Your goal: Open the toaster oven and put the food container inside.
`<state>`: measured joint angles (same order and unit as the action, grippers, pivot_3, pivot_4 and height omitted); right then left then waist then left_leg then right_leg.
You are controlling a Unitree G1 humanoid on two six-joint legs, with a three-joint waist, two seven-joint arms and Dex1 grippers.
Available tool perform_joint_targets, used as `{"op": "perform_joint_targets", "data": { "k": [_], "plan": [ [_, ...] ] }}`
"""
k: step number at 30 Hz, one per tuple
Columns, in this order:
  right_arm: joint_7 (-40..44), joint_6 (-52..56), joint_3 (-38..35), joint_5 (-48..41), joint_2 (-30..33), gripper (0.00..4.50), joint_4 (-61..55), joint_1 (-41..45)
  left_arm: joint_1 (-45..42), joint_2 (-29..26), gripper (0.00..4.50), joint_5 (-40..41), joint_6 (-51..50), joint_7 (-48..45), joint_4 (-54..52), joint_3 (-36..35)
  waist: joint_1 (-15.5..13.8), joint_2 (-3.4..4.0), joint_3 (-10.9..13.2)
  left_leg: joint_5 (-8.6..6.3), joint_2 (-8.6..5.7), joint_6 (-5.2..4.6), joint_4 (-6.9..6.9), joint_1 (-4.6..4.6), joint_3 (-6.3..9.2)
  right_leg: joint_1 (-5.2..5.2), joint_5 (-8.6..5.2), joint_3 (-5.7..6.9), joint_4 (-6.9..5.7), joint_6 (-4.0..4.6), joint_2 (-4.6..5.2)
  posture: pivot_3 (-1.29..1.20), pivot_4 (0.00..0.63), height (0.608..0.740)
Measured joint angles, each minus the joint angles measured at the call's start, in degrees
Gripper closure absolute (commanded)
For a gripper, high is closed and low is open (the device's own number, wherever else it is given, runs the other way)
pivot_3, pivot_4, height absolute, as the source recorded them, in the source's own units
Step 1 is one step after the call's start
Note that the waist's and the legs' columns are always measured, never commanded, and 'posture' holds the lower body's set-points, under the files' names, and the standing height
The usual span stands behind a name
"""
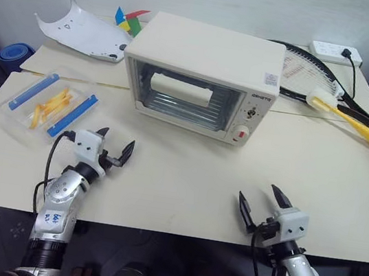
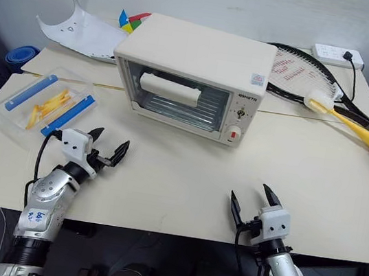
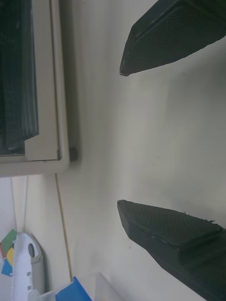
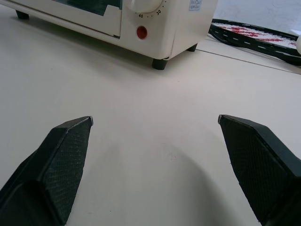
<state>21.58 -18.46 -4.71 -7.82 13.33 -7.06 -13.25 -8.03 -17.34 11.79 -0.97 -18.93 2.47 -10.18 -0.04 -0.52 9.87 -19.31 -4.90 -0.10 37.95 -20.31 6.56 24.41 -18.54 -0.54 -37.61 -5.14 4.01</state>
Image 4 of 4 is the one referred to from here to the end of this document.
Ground black red white racket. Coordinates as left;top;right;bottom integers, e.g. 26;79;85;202
210;18;301;67

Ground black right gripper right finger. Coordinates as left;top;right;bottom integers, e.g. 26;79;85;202
217;114;301;226

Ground white plastic timer knob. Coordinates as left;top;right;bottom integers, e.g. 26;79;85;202
128;0;163;13

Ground red round indicator light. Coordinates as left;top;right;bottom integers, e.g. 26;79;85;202
136;26;148;40

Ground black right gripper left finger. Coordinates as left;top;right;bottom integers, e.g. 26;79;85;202
0;115;94;226

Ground cream toaster oven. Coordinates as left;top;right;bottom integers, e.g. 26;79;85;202
15;0;220;70

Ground glass oven door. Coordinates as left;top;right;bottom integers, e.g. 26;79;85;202
16;0;124;39

